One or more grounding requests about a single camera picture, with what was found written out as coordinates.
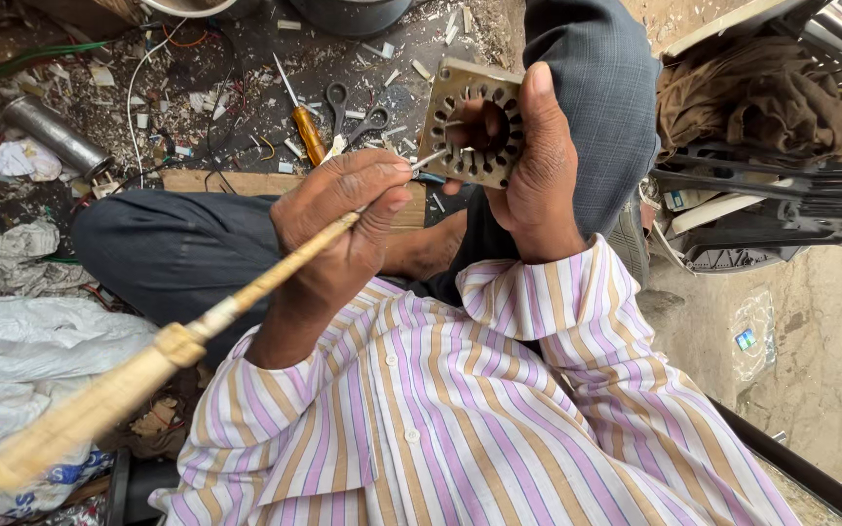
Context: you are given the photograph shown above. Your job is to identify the person's right hand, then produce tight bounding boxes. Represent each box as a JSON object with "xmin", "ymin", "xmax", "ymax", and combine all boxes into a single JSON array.
[{"xmin": 441, "ymin": 62, "xmax": 589, "ymax": 265}]

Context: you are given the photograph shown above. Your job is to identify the person's left hand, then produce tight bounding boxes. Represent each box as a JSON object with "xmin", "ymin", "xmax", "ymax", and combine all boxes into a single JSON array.
[{"xmin": 268, "ymin": 150, "xmax": 416, "ymax": 311}]

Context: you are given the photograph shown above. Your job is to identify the metal motor stator core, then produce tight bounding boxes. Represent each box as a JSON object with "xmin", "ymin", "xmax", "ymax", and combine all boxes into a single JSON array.
[{"xmin": 417, "ymin": 58, "xmax": 529, "ymax": 191}]

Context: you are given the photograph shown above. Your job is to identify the wooden handled winding tool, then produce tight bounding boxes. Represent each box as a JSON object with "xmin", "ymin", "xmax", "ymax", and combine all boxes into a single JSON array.
[{"xmin": 0, "ymin": 148, "xmax": 453, "ymax": 492}]

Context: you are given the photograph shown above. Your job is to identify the flat wooden board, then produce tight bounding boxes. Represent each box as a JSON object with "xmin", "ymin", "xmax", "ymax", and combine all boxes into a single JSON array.
[{"xmin": 161, "ymin": 169, "xmax": 428, "ymax": 232}]

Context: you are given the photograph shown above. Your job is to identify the grey ridged sandal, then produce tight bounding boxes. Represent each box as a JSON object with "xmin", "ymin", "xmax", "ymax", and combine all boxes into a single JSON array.
[{"xmin": 606, "ymin": 188, "xmax": 657, "ymax": 287}]

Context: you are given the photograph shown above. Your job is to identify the person's bare foot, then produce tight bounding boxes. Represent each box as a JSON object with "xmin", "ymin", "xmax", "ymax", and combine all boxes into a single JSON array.
[{"xmin": 382, "ymin": 210, "xmax": 470, "ymax": 282}]

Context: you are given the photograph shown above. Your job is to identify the person's grey trousers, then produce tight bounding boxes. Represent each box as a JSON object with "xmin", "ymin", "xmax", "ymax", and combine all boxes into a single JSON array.
[{"xmin": 72, "ymin": 0, "xmax": 662, "ymax": 366}]

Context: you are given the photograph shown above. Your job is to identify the black round vessel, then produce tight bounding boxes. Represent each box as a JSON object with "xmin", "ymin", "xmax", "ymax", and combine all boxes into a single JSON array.
[{"xmin": 288, "ymin": 0, "xmax": 415, "ymax": 39}]

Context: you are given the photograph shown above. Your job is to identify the heap of black plastic parts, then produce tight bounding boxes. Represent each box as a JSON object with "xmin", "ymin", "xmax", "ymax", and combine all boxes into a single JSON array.
[{"xmin": 649, "ymin": 139, "xmax": 842, "ymax": 277}]

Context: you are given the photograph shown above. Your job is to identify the brown cloth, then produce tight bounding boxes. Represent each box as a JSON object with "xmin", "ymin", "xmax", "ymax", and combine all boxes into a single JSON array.
[{"xmin": 655, "ymin": 35, "xmax": 842, "ymax": 168}]

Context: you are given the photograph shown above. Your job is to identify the white bowl rim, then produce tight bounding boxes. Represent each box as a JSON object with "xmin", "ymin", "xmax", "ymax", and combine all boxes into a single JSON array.
[{"xmin": 139, "ymin": 0, "xmax": 241, "ymax": 20}]

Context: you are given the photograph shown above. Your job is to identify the person's striped shirt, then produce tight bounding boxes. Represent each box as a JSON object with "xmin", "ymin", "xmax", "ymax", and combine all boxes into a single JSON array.
[{"xmin": 149, "ymin": 234, "xmax": 802, "ymax": 526}]

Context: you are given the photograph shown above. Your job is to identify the clear plastic packet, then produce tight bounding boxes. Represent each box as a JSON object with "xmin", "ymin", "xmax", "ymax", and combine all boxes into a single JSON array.
[{"xmin": 728, "ymin": 287, "xmax": 780, "ymax": 390}]

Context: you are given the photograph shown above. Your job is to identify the metal cylinder tube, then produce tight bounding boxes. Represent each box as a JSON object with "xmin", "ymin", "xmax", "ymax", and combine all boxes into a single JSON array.
[{"xmin": 3, "ymin": 95, "xmax": 115, "ymax": 181}]

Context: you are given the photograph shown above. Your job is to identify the crumpled white paper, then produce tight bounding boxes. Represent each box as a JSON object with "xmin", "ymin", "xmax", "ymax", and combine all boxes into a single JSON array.
[{"xmin": 0, "ymin": 139, "xmax": 64, "ymax": 183}]

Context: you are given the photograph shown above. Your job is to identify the crumpled newspaper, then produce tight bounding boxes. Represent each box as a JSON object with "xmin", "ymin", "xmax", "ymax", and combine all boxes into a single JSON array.
[{"xmin": 0, "ymin": 219, "xmax": 97, "ymax": 299}]

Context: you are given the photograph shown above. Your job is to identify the white plastic bags heap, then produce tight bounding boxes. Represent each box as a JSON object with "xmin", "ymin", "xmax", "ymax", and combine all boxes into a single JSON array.
[{"xmin": 0, "ymin": 296, "xmax": 163, "ymax": 457}]

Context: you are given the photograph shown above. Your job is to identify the black stool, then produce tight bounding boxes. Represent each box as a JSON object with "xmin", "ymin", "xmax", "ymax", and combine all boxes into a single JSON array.
[{"xmin": 105, "ymin": 449, "xmax": 182, "ymax": 526}]

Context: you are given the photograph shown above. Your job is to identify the black metal bar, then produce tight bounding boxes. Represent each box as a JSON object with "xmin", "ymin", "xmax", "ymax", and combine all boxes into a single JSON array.
[{"xmin": 708, "ymin": 398, "xmax": 842, "ymax": 526}]

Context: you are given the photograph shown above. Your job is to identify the printed woven sack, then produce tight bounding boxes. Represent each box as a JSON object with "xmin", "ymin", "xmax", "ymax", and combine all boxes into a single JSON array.
[{"xmin": 0, "ymin": 447, "xmax": 116, "ymax": 526}]

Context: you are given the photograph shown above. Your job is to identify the amber handled screwdriver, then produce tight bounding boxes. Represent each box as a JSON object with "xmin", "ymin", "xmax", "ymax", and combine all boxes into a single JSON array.
[{"xmin": 272, "ymin": 53, "xmax": 329, "ymax": 168}]

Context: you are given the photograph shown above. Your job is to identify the black handled scissors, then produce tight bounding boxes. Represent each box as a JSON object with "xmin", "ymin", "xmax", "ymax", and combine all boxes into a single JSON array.
[{"xmin": 321, "ymin": 82, "xmax": 391, "ymax": 163}]

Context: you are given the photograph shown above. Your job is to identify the black wire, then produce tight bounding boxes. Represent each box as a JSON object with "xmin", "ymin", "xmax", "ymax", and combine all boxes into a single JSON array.
[{"xmin": 204, "ymin": 64, "xmax": 241, "ymax": 195}]

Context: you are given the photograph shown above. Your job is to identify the white wire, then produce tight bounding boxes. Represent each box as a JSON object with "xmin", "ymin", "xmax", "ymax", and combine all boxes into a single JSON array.
[{"xmin": 126, "ymin": 18, "xmax": 190, "ymax": 188}]

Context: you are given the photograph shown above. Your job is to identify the orange wire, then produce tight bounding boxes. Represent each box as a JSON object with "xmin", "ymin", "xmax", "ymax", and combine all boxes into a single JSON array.
[{"xmin": 161, "ymin": 25, "xmax": 210, "ymax": 49}]

